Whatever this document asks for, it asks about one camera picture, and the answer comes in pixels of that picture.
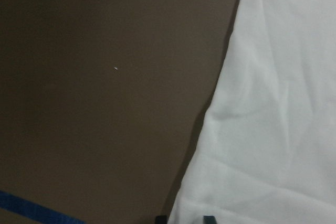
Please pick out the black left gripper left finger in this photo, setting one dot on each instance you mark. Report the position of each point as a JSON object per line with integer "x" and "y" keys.
{"x": 162, "y": 219}

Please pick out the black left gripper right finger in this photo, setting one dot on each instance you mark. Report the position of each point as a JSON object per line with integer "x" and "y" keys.
{"x": 209, "y": 220}

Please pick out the white long-sleeve printed shirt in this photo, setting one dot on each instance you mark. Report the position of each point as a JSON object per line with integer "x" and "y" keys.
{"x": 266, "y": 151}

